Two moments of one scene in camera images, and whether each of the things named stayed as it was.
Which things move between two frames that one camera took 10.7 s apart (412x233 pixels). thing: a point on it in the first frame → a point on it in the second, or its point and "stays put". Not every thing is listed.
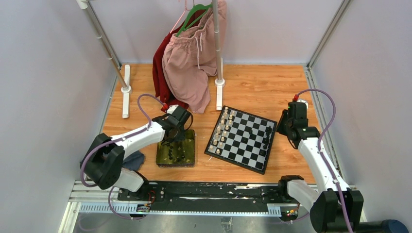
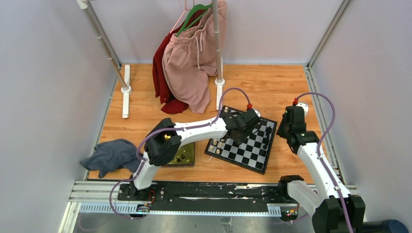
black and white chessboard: (242, 139) stays put
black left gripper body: (179, 134) → (245, 133)
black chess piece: (268, 129) stays put
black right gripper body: (284, 124) stays put
